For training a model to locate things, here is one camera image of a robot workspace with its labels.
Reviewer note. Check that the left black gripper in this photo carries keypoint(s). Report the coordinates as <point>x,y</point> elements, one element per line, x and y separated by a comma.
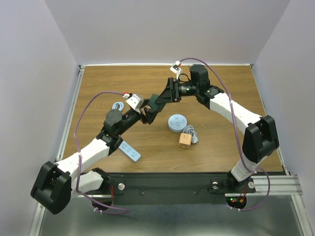
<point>148,118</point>

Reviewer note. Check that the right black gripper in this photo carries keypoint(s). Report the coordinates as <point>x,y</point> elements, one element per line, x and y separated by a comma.
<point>171,94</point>

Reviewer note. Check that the light blue power strip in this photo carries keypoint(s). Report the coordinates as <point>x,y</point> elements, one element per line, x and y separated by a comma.
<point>129,151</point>

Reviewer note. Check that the dark green cube adapter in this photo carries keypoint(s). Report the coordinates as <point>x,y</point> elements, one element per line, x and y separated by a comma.
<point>154,104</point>

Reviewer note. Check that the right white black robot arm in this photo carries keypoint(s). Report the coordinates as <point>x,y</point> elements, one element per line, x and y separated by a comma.
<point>260,133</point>

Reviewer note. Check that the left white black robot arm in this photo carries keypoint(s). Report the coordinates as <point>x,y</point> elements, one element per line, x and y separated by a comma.
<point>57,183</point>

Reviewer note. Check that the round light blue socket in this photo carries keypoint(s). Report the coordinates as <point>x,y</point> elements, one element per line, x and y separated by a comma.
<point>176,123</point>

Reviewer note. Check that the orange cube socket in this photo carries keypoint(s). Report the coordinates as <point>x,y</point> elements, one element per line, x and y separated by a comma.
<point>185,140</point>

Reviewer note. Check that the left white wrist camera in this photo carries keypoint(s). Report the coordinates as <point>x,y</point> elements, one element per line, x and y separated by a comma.
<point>135,102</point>

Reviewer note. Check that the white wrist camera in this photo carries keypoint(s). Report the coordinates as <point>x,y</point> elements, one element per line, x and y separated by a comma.
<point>135,102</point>
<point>175,68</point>

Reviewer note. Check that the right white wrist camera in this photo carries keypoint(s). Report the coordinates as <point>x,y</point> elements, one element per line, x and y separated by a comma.
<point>175,68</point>

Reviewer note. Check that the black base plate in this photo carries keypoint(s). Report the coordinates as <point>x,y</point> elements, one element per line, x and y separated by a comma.
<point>171,188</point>

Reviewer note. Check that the aluminium rail frame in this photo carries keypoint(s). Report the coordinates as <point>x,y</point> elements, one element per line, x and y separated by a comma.
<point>195,218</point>

